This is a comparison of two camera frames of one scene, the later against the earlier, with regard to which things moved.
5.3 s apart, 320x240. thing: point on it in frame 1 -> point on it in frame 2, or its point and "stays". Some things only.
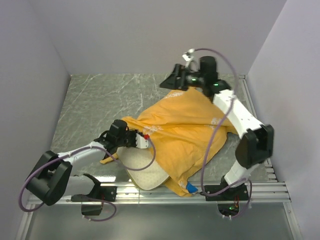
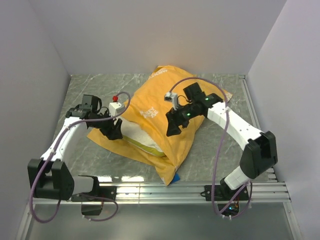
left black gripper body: [130, 139] -> [98, 123]
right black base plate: [237, 193] stays
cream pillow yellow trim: [136, 157] -> [133, 132]
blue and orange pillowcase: [187, 134] -> [148, 106]
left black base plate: [105, 193] stays
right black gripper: [171, 81] -> [175, 120]
